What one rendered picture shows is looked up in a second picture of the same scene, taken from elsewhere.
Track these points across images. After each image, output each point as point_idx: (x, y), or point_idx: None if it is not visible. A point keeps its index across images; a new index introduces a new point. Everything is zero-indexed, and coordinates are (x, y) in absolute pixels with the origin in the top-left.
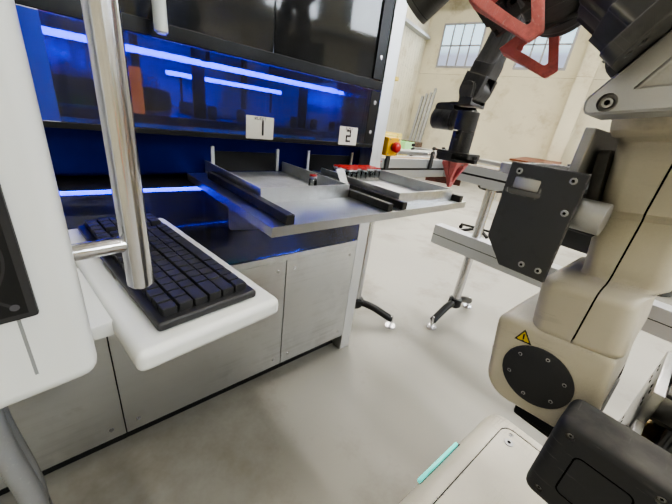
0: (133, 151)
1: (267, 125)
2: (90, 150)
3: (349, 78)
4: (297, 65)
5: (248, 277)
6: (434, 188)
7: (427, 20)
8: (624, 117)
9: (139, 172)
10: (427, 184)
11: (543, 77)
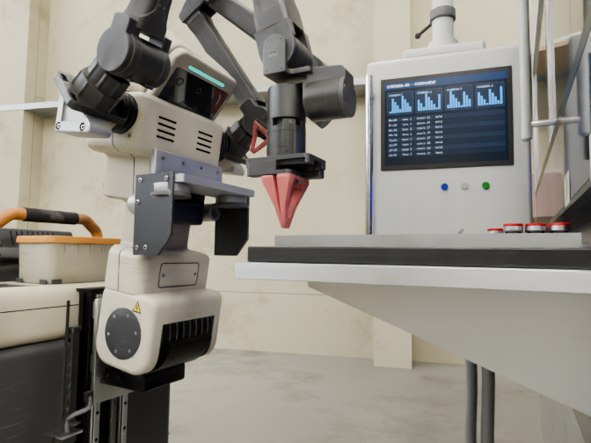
0: (365, 214)
1: (567, 183)
2: (589, 242)
3: (587, 23)
4: (571, 78)
5: (573, 442)
6: (319, 244)
7: (318, 125)
8: (229, 173)
9: (366, 220)
10: (341, 239)
11: (254, 153)
